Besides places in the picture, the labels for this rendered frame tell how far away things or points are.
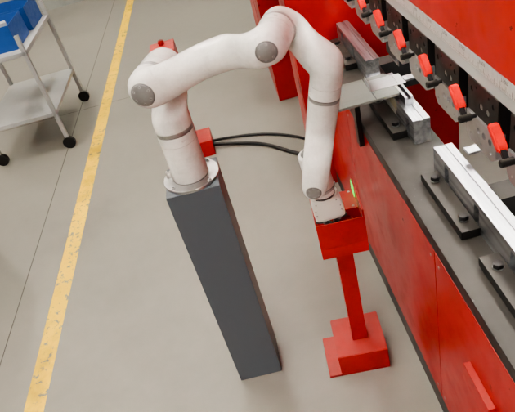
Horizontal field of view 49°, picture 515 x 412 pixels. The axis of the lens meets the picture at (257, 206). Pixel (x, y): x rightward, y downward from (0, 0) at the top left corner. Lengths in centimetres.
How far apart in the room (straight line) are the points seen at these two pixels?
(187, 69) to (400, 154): 80
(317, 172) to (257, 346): 96
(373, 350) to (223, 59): 132
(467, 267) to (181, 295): 174
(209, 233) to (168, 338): 98
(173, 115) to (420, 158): 83
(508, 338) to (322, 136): 72
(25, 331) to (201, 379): 110
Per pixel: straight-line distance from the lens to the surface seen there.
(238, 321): 222
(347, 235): 187
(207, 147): 392
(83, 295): 325
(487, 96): 135
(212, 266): 201
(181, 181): 183
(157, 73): 161
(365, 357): 236
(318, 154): 162
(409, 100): 206
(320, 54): 152
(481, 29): 132
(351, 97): 211
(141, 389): 266
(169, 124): 172
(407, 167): 192
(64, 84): 514
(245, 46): 148
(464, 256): 159
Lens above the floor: 199
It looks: 36 degrees down
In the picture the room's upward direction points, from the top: 16 degrees counter-clockwise
